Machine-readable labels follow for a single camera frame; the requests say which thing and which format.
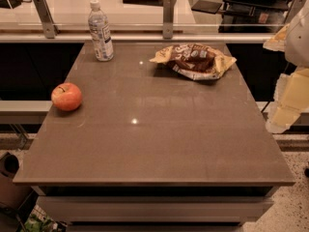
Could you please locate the right metal railing bracket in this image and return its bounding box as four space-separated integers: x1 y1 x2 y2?
284 0 307 24

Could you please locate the brown chip bag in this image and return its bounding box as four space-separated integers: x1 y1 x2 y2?
151 43 237 80

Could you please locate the green patterned bag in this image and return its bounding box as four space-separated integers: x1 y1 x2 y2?
19 205 67 232

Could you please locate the black object on counter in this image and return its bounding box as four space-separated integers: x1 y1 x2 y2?
0 0 32 9

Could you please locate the clear plastic water bottle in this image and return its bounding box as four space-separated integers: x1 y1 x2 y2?
88 0 114 62

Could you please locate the grey table drawer base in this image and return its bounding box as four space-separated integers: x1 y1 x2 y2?
38 195 273 227

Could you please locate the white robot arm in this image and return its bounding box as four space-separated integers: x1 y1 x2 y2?
263 3 309 133

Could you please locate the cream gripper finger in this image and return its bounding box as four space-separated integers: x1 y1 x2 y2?
263 24 289 52
266 69 309 133

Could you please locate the middle metal railing bracket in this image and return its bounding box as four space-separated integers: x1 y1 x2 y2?
162 0 176 39

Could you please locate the dark bin on floor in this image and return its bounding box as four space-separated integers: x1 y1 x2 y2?
0 153 32 209

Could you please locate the left metal railing bracket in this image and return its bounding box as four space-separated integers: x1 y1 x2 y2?
33 0 58 39

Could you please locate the metal railing bracket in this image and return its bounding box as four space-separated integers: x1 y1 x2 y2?
284 0 307 24
33 0 58 39
162 0 176 39

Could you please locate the red apple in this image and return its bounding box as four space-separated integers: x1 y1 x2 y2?
51 82 82 111

